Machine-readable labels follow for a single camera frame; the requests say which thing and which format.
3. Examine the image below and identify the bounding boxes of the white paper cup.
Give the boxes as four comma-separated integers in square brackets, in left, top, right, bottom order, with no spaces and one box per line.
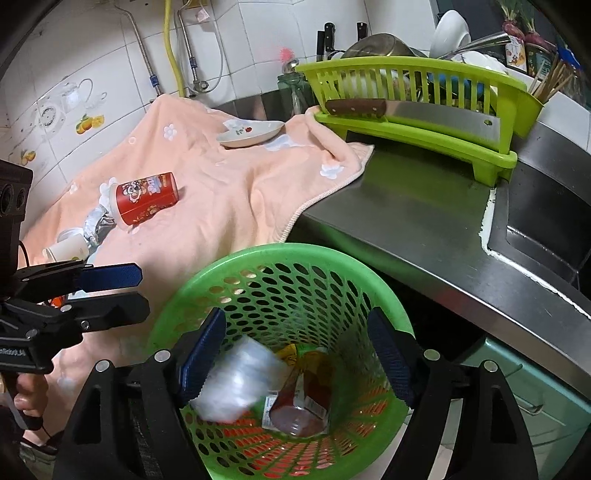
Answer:
[42,227,90,262]

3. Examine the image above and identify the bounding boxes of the red paper cup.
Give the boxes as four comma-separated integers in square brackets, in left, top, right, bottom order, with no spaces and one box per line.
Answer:
[108,172,179,229]

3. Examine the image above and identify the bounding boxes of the clear plastic cup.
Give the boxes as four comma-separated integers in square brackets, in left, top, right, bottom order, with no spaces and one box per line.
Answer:
[188,336,290,424]

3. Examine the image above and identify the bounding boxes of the red orange drink bottle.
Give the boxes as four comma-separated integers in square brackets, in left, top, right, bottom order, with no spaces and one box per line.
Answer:
[274,347,334,415]

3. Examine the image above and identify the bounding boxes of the orange red snack wrapper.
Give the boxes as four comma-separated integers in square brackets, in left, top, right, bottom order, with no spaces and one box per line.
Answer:
[48,296,67,308]

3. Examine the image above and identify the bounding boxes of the white blue milk carton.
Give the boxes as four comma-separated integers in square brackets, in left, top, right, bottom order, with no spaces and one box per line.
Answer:
[262,392,329,437]

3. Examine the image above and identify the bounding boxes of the green plastic trash basket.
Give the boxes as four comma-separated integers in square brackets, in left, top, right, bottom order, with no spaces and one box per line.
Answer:
[148,243,412,479]

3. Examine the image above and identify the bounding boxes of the person's left hand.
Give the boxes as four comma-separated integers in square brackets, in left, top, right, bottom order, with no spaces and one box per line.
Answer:
[14,373,48,417]

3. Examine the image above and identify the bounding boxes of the peach floral towel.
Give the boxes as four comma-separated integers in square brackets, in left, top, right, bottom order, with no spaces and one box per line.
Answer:
[19,95,373,316]

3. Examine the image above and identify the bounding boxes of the red plastic stool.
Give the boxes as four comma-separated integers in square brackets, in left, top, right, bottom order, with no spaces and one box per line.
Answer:
[223,387,407,479]

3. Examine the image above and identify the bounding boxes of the yellow snack packet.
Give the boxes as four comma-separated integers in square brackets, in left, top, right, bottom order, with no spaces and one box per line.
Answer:
[276,344,298,367]

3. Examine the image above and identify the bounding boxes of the white ceramic dish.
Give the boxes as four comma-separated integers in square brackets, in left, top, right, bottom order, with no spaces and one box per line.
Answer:
[216,119,284,149]

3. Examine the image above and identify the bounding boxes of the steel water pipe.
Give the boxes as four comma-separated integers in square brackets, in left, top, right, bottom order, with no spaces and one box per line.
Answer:
[114,4,163,96]
[176,0,208,97]

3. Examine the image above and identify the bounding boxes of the steel sink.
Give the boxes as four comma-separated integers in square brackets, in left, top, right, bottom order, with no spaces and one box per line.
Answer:
[488,123,590,308]

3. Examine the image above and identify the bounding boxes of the dark green utensil jar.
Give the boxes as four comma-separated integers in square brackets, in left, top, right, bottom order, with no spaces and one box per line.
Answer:
[277,72,317,116]

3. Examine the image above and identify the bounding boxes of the pink brush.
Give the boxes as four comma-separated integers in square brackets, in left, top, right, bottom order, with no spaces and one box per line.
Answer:
[280,47,296,64]

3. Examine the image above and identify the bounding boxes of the chopsticks bundle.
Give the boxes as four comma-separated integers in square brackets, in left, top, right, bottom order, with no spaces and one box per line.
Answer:
[528,56,576,104]

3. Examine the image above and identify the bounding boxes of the green dish rack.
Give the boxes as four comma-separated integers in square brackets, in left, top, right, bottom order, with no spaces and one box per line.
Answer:
[297,56,543,187]

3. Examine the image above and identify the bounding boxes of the stainless steel pot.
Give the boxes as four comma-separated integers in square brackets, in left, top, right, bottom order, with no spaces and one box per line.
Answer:
[342,33,425,59]

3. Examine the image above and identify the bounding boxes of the white ceramic bowl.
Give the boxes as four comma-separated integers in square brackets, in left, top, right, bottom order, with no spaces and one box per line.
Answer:
[429,10,471,58]

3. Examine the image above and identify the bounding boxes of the yellow gas hose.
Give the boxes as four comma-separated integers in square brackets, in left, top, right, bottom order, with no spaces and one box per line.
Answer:
[163,0,187,99]

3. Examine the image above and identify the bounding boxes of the cleaver with wooden handle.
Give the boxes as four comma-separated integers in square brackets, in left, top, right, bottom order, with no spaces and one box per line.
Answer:
[325,98,500,150]

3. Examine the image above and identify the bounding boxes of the black handled knife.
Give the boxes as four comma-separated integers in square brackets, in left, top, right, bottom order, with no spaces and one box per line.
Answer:
[315,22,335,62]
[356,21,369,41]

